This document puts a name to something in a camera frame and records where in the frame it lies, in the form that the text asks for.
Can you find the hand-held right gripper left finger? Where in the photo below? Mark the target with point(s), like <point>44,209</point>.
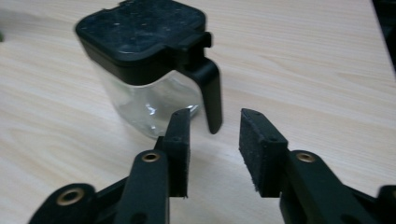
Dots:
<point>177,155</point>

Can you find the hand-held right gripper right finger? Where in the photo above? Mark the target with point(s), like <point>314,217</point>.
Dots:
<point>264,161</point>

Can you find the glass jar with black lid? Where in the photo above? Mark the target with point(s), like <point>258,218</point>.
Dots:
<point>140,31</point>

